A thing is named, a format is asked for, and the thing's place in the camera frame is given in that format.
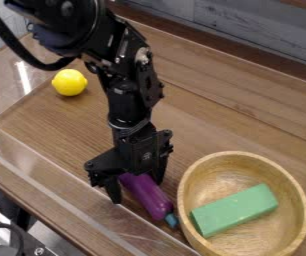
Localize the green rectangular block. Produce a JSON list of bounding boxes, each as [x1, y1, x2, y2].
[[190, 184, 279, 238]]

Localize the yellow toy lemon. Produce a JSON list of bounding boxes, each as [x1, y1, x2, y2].
[[52, 69, 88, 97]]

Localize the brown wooden bowl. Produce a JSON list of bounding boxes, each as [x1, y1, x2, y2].
[[178, 151, 306, 256]]

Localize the clear acrylic tray walls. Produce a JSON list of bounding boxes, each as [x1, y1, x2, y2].
[[0, 11, 306, 256]]

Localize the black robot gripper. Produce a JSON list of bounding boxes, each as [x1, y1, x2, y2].
[[84, 123, 174, 204]]

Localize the purple toy eggplant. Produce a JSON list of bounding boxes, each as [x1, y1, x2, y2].
[[119, 173, 179, 228]]

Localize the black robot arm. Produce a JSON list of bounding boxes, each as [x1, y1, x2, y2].
[[0, 0, 174, 204]]

